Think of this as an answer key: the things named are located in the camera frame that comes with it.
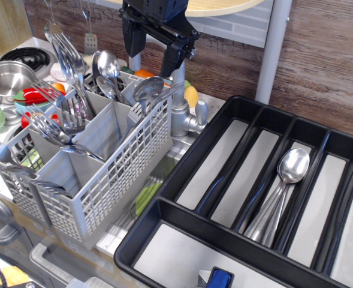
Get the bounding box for round wooden shelf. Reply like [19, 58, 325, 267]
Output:
[95, 0, 263, 20]

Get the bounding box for yellow toy corn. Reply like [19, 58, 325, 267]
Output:
[184, 86, 199, 108]

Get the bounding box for green toy in sink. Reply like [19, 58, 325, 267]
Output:
[134, 182, 162, 217]

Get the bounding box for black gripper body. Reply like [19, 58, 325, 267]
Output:
[119, 1, 199, 59]

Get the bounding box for black cutlery tray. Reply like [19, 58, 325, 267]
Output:
[114, 96, 353, 287]

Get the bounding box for grey plastic cutlery basket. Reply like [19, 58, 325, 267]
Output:
[0, 71, 174, 251]

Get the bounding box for stacked steel spoons in tray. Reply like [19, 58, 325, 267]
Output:
[243, 148, 310, 247]

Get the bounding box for silver toy faucet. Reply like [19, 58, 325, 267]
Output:
[129, 53, 209, 137]

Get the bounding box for hanging metal strainer spoon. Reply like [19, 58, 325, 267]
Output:
[44, 0, 62, 43]

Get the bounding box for steel pot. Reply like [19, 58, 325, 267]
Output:
[0, 61, 37, 104]

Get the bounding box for steel spoon upright in basket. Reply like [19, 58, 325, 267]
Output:
[96, 50, 123, 103]

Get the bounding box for steel fork front compartment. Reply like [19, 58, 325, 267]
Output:
[22, 106, 104, 161]

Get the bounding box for big steel spoon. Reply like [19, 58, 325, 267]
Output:
[133, 76, 164, 117]

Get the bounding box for steel fork leaning on faucet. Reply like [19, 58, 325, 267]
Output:
[113, 82, 185, 151]

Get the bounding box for red toy pepper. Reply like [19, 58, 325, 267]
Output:
[13, 88, 48, 106]

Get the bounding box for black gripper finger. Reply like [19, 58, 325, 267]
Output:
[122, 19, 147, 58]
[160, 42, 186, 77]

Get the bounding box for black stove burner coil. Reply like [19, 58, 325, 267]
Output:
[0, 47, 52, 72]

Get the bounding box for tall steel forks bundle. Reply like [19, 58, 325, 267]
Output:
[52, 33, 96, 120]

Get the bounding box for orange toy carrot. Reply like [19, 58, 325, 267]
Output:
[134, 69, 155, 79]

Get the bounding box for hanging metal spatula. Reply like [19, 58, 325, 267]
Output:
[79, 1, 98, 55]

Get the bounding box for blue object at bottom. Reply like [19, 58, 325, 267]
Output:
[197, 266, 234, 288]

